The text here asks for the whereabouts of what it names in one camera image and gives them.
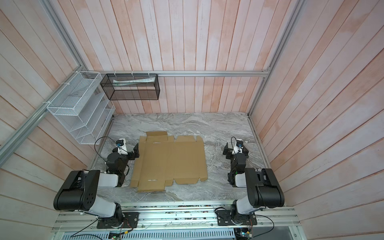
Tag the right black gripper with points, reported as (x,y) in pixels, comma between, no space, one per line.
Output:
(227,150)

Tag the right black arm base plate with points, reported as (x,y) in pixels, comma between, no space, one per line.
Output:
(231,218)

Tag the aluminium frame rail front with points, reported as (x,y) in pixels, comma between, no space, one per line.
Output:
(178,215)

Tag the black wire mesh basket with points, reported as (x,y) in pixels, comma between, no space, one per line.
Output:
(130,93)

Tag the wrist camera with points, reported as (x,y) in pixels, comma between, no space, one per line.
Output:
(239,143)
(121,143)

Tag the white paper in basket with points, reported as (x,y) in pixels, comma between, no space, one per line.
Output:
(146,82)

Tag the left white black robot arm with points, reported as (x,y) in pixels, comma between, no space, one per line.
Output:
(79,191)

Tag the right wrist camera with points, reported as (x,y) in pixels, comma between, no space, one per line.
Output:
(239,143)

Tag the white wire mesh shelf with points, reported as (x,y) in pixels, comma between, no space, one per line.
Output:
(83,111)

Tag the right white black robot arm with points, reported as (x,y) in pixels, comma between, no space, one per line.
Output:
(263,188)

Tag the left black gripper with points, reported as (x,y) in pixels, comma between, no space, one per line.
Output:
(133,151)

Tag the brown cardboard box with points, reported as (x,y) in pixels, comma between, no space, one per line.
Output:
(166,159)

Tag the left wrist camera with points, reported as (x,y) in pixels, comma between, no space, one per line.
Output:
(121,143)

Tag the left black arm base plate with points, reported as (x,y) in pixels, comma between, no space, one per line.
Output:
(125,220)

